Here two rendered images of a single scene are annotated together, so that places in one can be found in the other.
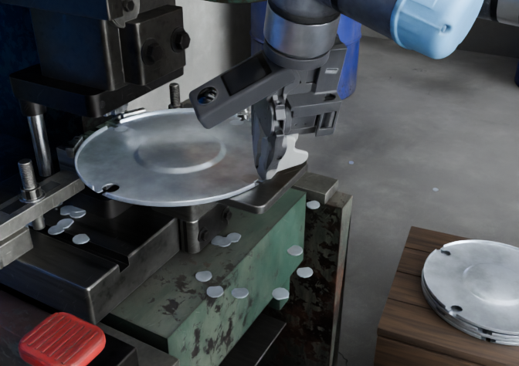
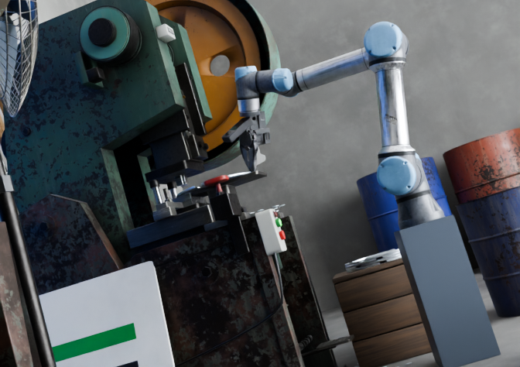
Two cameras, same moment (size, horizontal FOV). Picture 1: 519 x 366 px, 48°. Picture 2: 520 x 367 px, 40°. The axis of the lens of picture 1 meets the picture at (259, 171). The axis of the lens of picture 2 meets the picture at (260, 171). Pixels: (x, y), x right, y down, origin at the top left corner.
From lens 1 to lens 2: 195 cm
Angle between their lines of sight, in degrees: 40
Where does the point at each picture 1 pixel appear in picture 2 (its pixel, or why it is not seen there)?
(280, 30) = (244, 104)
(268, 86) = (245, 125)
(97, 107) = (186, 164)
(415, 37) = (279, 83)
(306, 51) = (254, 108)
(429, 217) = not seen: hidden behind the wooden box
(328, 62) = (260, 115)
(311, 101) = (260, 128)
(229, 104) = (236, 132)
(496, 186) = not seen: hidden behind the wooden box
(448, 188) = not seen: hidden behind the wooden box
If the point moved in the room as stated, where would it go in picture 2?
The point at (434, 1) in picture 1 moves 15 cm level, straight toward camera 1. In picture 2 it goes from (279, 73) to (279, 60)
